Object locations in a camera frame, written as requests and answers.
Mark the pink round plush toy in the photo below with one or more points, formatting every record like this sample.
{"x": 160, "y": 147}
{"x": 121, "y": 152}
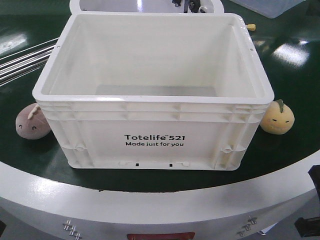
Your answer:
{"x": 31, "y": 124}

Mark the clear plastic bin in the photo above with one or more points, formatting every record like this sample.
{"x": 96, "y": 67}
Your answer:
{"x": 268, "y": 8}

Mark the small yellow toy piece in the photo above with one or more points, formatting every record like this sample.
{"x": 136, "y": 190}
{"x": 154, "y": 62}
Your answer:
{"x": 251, "y": 27}

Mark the yellow round plush toy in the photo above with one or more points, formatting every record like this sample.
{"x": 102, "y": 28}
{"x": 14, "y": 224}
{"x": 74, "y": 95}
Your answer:
{"x": 278, "y": 118}

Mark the white curved table rim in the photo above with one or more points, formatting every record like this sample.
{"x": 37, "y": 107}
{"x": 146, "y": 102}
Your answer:
{"x": 227, "y": 212}

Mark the metal rods bundle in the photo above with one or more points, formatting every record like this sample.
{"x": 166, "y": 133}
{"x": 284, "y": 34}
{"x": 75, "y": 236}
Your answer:
{"x": 20, "y": 63}

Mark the white plastic tote box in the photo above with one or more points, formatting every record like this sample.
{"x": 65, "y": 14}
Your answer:
{"x": 154, "y": 91}

